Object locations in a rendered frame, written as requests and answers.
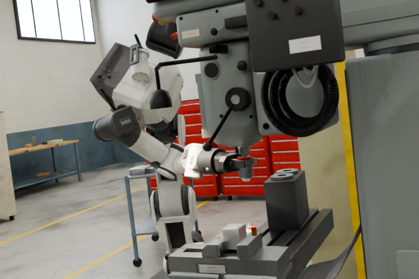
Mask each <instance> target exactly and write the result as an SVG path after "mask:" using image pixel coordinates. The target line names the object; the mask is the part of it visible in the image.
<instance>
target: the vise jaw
mask: <svg viewBox="0 0 419 279"><path fill-rule="evenodd" d="M227 250H228V249H224V242H223V233H220V234H219V235H218V236H217V237H215V238H214V239H213V240H212V241H210V242H209V243H208V244H206V245H205V246H204V247H203V248H202V249H201V253H202V257H209V258H218V257H220V256H222V254H224V253H225V252H226V251H227Z"/></svg>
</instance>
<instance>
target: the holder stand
mask: <svg viewBox="0 0 419 279"><path fill-rule="evenodd" d="M264 194H265V200H266V210H267V221H268V227H269V230H300V229H301V227H302V225H303V224H304V222H305V221H306V219H307V218H308V216H309V204H308V198H307V186H306V175H305V171H298V169H294V168H293V169H281V170H278V171H276V173H275V174H273V175H272V176H270V178H269V179H268V180H266V181H265V182H264Z"/></svg>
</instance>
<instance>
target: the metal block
mask: <svg viewBox="0 0 419 279"><path fill-rule="evenodd" d="M222 231H223V242H224V249H232V250H237V249H236V245H237V244H238V243H240V241H242V239H243V238H245V237H246V236H247V233H246V224H228V225H227V226H226V227H225V228H223V229H222Z"/></svg>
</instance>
